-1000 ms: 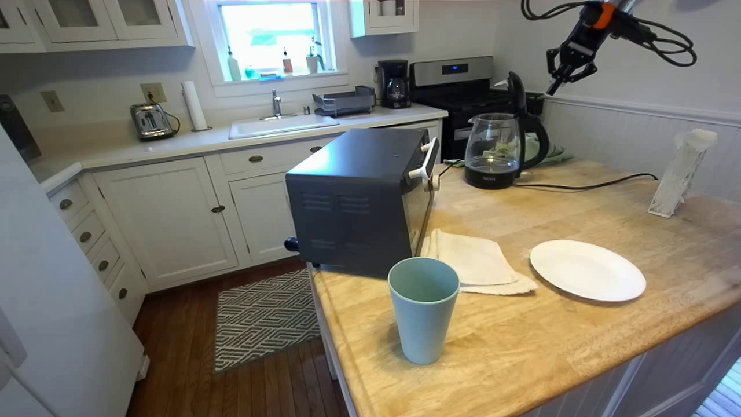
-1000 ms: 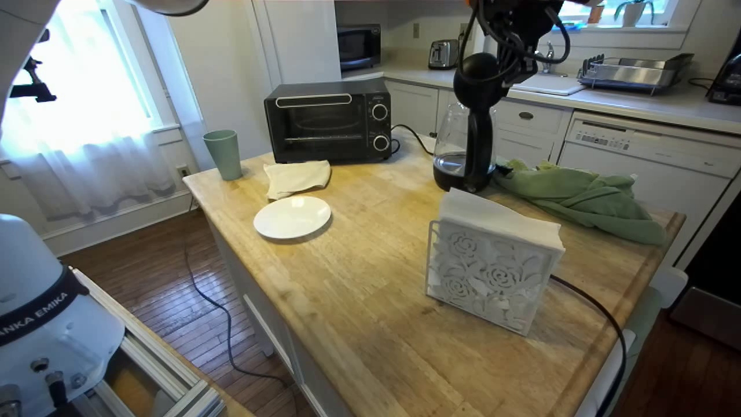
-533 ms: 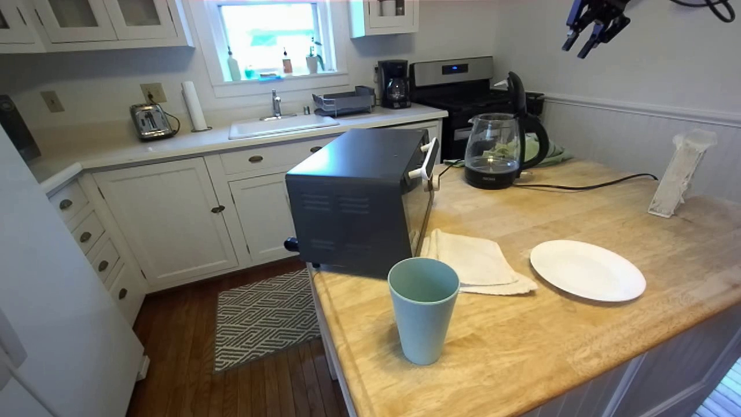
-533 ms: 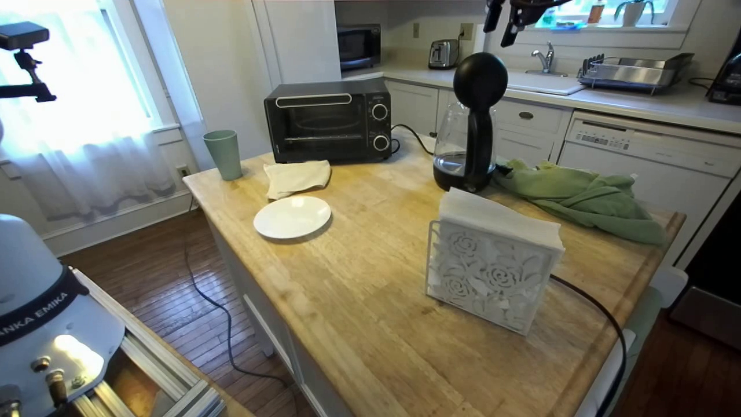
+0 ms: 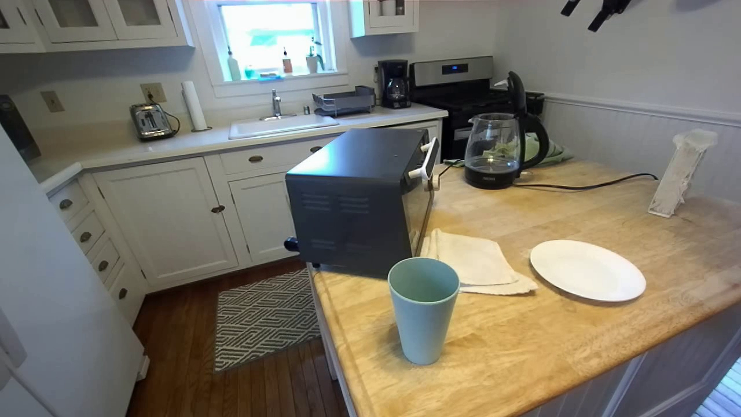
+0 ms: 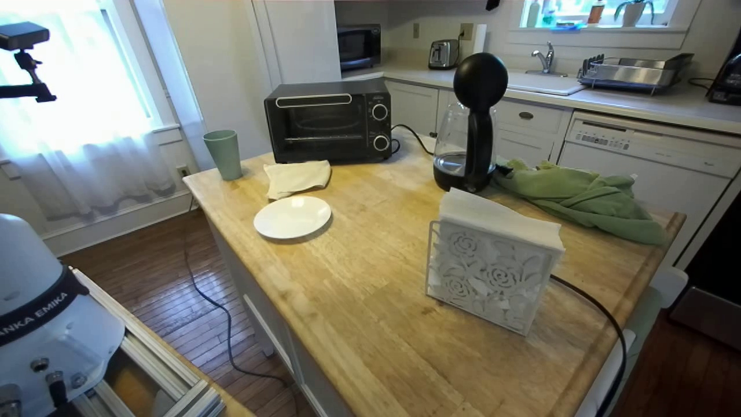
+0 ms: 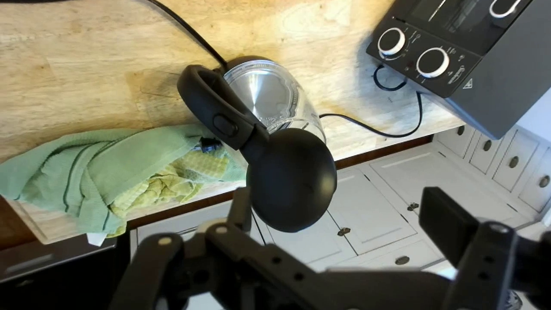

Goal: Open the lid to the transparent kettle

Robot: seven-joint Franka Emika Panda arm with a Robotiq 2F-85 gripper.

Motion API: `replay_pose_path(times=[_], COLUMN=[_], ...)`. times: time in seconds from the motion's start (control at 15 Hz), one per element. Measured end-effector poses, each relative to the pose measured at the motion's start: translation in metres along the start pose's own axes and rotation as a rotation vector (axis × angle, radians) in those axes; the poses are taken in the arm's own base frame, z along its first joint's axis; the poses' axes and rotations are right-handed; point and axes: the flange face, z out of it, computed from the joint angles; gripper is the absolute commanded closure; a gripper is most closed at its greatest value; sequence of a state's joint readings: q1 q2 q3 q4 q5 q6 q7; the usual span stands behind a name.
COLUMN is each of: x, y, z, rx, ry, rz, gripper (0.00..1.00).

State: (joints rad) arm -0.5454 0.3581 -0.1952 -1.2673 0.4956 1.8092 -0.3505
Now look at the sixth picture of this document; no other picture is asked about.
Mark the black kettle lid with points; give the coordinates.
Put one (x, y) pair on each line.
(481, 76)

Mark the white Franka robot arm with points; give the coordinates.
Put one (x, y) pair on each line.
(37, 293)

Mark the white paper towel roll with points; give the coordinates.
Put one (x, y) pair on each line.
(477, 38)

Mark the white bottle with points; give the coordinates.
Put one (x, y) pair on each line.
(533, 15)

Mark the silver toaster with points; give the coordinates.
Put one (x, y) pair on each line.
(444, 53)

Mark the chrome faucet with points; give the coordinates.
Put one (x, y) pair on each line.
(548, 58)

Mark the blue sponge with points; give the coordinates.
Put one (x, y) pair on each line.
(569, 26)

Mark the kitchen window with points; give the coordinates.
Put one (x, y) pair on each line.
(571, 9)

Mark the white kitchen sink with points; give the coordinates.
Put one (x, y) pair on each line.
(541, 82)

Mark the small orange bottle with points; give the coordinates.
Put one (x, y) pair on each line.
(595, 12)

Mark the white base cabinets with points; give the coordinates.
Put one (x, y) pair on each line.
(533, 124)

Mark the black microwave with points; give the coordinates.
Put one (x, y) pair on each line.
(360, 47)

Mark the grey dish rack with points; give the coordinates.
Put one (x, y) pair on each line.
(634, 75)

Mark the white refrigerator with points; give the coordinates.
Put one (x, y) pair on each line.
(303, 38)

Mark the black toaster oven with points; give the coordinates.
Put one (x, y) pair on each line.
(326, 124)

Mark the white paper napkins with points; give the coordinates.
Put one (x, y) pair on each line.
(495, 215)

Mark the green towel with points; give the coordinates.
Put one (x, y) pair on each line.
(586, 200)

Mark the white dishwasher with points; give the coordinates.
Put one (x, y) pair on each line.
(656, 165)

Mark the black coffee maker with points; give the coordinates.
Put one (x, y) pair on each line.
(731, 76)

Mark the beige folded cloth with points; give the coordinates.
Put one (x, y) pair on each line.
(298, 177)

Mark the white round plate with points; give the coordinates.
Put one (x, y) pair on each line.
(292, 219)

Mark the pale green cup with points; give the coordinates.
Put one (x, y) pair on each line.
(223, 153)

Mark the white chair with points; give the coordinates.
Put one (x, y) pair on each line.
(663, 286)

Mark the black steel stove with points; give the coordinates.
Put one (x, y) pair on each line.
(715, 262)

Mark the white kitchen island base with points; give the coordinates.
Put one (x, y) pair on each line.
(308, 385)

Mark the white sheer curtain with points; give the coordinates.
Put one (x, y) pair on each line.
(93, 177)

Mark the black camera on stand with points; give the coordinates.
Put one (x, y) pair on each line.
(25, 34)

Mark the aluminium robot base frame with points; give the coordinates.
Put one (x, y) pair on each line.
(153, 362)

